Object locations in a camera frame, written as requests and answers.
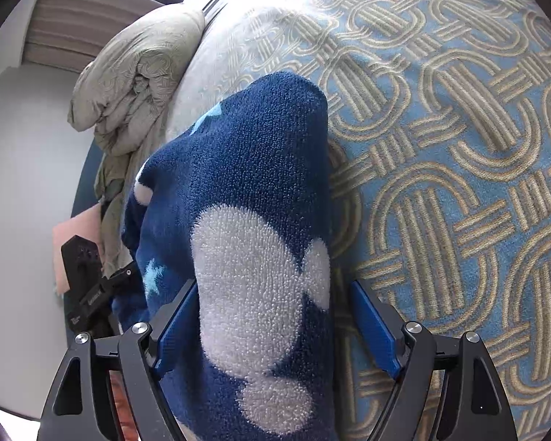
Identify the patterned blue beige bed cover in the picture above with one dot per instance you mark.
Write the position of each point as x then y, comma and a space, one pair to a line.
441, 156

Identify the folded patterned beige duvet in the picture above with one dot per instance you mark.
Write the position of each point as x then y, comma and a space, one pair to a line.
133, 78

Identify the beige window blind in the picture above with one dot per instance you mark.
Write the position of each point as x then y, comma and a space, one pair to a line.
92, 27

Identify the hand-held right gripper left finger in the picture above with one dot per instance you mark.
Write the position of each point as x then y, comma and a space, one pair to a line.
177, 326

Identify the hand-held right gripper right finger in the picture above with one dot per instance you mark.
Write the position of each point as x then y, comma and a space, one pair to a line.
379, 326

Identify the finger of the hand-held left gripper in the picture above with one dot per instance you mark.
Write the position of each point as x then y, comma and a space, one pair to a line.
124, 275

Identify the blue fleece mouse-print blanket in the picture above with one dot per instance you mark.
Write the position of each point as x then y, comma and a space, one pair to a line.
243, 248

